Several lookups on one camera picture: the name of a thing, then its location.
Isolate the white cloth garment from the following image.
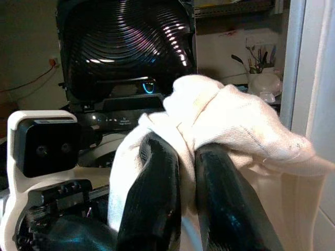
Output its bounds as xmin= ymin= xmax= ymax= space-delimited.
xmin=107 ymin=74 xmax=335 ymax=251

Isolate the white vase with plant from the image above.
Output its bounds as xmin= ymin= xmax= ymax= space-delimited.
xmin=231 ymin=43 xmax=277 ymax=92

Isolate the white door frame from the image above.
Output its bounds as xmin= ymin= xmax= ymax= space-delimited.
xmin=287 ymin=0 xmax=335 ymax=251

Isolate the orange cable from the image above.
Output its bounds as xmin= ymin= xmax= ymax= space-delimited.
xmin=0 ymin=61 xmax=57 ymax=94

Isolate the wall shelf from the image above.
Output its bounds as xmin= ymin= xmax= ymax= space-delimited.
xmin=194 ymin=0 xmax=276 ymax=17

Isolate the black ribbed washer lid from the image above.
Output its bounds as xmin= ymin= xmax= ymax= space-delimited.
xmin=55 ymin=0 xmax=197 ymax=105

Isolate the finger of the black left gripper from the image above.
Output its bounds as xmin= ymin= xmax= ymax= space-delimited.
xmin=33 ymin=216 xmax=118 ymax=251

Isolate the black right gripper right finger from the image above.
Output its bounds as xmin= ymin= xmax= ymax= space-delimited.
xmin=195 ymin=145 xmax=283 ymax=251

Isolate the small clear container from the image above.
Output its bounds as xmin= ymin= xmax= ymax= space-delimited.
xmin=260 ymin=91 xmax=276 ymax=103

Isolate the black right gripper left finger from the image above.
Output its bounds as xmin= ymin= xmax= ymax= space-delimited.
xmin=116 ymin=132 xmax=183 ymax=251

